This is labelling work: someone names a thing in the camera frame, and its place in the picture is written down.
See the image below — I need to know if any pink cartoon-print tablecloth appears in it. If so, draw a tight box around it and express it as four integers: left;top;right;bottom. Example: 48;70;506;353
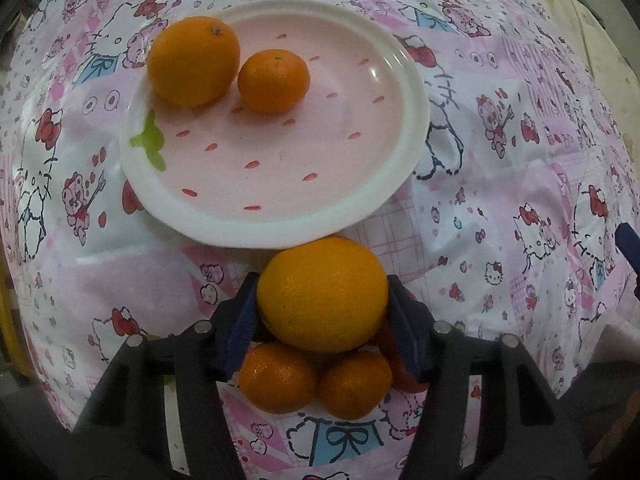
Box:
0;0;637;480

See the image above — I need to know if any yellow bar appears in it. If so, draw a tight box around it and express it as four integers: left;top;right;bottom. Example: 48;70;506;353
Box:
0;240;21;376

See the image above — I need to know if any large smooth orange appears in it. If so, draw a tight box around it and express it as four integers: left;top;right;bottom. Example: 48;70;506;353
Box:
256;236;390;354

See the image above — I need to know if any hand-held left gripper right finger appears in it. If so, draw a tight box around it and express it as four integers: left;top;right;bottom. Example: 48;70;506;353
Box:
385;275;592;480

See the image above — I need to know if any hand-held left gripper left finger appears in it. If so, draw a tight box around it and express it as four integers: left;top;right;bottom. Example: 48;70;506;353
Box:
62;273;261;480

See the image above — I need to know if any cream sheet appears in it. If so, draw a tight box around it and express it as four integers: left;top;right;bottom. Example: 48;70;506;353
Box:
520;0;640;161

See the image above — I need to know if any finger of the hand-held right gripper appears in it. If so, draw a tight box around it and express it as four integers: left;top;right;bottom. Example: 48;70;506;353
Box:
615;222;640;302

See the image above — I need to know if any small mandarin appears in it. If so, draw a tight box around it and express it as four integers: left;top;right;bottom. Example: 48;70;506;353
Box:
237;49;311;115
316;350;395;420
237;342;319;416

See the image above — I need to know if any pink strawberry-print plate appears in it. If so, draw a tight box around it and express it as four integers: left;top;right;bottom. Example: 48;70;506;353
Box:
120;0;431;250

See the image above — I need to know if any large orange with stem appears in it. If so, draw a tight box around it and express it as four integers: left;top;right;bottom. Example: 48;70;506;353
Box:
146;16;241;108

